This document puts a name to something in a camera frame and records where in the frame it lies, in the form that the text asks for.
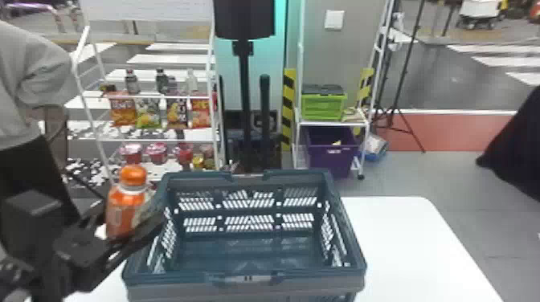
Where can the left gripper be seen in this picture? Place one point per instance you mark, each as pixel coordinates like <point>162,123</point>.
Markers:
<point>78,257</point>

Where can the orange bottle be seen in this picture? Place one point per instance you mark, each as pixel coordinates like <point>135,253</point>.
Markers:
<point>124,206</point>

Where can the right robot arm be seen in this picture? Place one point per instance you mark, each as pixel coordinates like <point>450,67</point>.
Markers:
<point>517,156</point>

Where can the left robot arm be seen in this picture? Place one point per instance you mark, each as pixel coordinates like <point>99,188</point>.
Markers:
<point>14,286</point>

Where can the red noodle cup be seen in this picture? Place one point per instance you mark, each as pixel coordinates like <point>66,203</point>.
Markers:
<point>156,152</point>
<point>184,155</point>
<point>131,153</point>

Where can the orange snack packet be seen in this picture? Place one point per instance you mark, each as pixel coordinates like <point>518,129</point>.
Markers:
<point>123,110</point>

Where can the green snack packet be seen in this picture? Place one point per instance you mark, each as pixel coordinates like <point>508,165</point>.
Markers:
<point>148,114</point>

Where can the black snack packet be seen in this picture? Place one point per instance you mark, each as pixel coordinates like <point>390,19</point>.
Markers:
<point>177,114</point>

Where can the red snack packet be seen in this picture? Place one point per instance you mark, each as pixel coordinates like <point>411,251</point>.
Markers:
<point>201,114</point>

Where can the blue basket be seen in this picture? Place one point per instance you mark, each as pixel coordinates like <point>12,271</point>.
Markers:
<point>253,253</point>

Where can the person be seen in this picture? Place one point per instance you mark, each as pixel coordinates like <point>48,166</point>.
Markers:
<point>29,84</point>

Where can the clear bottle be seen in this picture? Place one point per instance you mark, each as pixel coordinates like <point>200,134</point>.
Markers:
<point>191,81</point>

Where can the purple crate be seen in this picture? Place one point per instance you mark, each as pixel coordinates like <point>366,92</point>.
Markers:
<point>329,154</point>

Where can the black equipment stand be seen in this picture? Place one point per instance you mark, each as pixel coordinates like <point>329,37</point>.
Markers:
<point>244,25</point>

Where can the white shelf trolley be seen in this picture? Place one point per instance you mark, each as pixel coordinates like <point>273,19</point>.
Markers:
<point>329,123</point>

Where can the green crate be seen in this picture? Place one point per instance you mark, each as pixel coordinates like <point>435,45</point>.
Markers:
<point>322,105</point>

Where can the black tripod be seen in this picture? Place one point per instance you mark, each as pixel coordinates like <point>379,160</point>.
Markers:
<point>400,84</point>

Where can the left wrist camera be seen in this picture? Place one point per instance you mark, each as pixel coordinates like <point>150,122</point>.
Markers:
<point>29,219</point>

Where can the yellow black striped post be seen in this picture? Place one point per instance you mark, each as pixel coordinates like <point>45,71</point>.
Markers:
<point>288,105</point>

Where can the white wall plate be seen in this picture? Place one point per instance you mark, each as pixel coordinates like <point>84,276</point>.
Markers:
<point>333,19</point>

